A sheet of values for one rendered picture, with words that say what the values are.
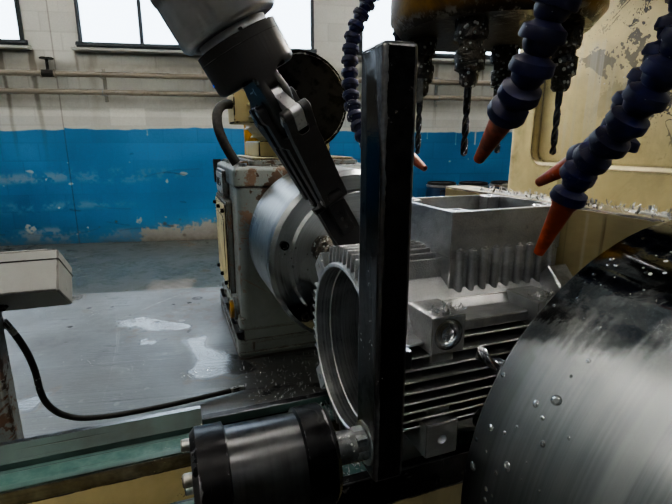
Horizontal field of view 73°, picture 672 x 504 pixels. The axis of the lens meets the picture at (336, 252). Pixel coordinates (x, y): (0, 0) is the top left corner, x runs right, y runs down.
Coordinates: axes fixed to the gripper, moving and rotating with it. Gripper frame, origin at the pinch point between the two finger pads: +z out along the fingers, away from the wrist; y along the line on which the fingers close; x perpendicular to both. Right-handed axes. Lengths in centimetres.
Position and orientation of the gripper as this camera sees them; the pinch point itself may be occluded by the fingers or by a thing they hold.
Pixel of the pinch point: (343, 230)
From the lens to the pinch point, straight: 46.2
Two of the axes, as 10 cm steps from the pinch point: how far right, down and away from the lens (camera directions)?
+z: 4.7, 8.0, 3.7
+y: -3.4, -2.2, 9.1
